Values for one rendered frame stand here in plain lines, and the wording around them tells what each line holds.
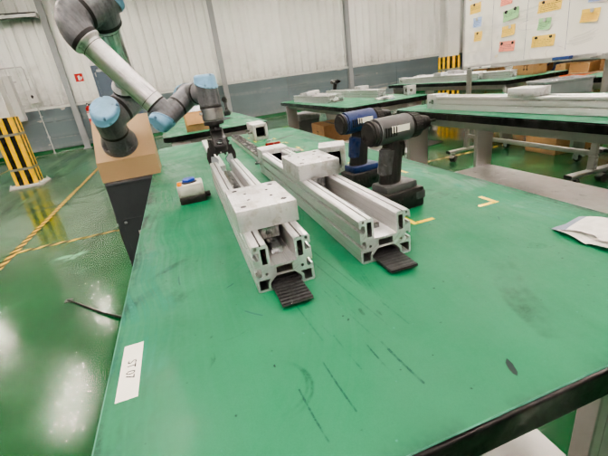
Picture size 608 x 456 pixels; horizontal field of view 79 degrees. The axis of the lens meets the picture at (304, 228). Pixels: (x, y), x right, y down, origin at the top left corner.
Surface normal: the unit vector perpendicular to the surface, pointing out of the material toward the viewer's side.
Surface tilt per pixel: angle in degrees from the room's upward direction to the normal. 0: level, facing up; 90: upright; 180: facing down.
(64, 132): 90
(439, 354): 0
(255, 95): 90
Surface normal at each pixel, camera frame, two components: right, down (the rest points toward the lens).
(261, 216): 0.31, 0.32
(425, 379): -0.13, -0.92
